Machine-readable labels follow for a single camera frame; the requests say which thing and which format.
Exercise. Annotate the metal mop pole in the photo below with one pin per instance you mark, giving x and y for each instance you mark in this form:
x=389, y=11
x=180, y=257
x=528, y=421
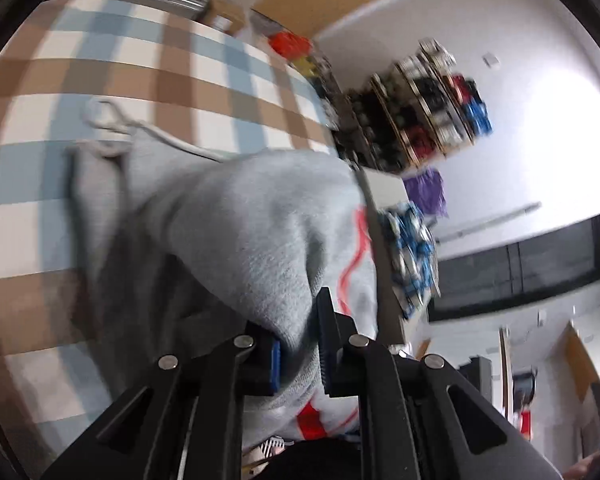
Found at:
x=490, y=220

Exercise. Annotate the grey storage ottoman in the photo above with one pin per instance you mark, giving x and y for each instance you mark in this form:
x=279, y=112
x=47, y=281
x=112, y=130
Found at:
x=386, y=185

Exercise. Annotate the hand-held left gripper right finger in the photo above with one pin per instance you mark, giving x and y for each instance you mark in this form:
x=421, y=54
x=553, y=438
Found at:
x=330, y=340

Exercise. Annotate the flat brown box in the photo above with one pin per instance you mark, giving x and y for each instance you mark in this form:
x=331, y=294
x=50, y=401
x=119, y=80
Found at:
x=225, y=12

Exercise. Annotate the person's dark pants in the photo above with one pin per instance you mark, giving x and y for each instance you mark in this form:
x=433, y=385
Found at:
x=305, y=462

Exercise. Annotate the wall switch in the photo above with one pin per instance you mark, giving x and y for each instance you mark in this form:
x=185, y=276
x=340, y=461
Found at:
x=491, y=59

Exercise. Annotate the grey hoodie with red print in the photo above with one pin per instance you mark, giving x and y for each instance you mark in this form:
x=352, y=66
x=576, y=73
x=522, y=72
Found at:
x=255, y=240

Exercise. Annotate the dark glass door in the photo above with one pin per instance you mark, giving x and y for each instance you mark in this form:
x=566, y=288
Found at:
x=520, y=270

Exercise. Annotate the blue plaid shirt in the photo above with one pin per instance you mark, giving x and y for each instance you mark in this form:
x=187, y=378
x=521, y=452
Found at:
x=410, y=255

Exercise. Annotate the wooden shoe rack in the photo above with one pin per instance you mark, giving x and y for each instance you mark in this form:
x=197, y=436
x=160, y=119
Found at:
x=405, y=110

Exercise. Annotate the purple plastic bag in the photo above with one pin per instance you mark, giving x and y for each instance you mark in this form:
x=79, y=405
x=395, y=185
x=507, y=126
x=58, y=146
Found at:
x=427, y=192

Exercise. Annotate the orange plastic bag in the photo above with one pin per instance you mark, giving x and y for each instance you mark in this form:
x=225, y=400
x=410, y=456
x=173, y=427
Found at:
x=290, y=42

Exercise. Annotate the plaid bed sheet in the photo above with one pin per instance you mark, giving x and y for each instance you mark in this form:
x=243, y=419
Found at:
x=130, y=85

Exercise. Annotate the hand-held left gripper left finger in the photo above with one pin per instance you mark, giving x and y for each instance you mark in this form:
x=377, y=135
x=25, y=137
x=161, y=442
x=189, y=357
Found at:
x=275, y=365

